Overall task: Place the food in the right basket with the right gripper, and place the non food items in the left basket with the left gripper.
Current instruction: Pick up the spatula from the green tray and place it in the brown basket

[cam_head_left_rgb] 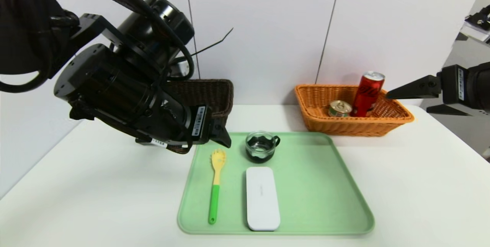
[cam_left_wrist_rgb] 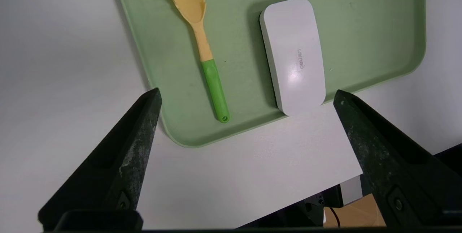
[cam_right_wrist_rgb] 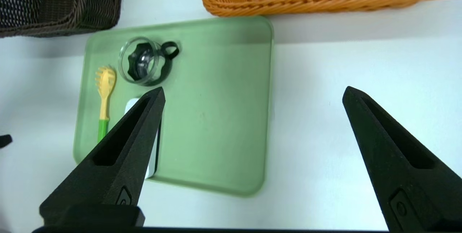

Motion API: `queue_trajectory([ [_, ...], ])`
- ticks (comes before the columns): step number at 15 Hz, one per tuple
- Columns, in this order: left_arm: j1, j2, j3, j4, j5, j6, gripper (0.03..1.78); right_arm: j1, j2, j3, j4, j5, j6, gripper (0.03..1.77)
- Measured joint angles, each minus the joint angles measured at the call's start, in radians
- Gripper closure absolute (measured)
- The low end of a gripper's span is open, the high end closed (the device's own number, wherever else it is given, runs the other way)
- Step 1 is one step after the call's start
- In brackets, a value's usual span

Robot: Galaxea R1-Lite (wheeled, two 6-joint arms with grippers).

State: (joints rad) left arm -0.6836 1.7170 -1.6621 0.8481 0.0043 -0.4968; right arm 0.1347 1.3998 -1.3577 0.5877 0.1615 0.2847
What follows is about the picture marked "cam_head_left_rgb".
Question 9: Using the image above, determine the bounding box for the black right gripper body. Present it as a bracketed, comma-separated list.
[440, 62, 490, 113]

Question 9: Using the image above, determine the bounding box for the yellow green pasta spoon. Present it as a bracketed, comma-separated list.
[209, 149, 227, 224]

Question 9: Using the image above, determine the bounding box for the light green plastic tray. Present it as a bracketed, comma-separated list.
[177, 132, 375, 235]

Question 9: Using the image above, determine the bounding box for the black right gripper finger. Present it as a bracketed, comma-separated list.
[385, 74, 443, 100]
[426, 104, 472, 116]

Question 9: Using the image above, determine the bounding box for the glass cup with black base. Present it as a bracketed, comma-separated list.
[245, 131, 281, 164]

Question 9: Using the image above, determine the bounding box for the orange wicker basket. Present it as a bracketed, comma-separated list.
[294, 84, 415, 137]

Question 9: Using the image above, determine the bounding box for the tin can with gold lid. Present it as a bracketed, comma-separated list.
[328, 100, 353, 118]

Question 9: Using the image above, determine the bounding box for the thin black wire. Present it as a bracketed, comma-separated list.
[170, 28, 234, 65]

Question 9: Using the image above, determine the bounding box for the white pencil case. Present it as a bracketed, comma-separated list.
[246, 167, 281, 231]

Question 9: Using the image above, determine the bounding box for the red soda can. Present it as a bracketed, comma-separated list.
[350, 71, 385, 118]

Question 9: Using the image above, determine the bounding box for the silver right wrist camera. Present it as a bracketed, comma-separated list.
[457, 5, 490, 44]

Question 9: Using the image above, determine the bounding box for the black cable with white label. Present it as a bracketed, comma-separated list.
[134, 134, 192, 155]

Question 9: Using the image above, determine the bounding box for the dark brown wicker basket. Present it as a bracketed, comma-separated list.
[165, 79, 234, 125]

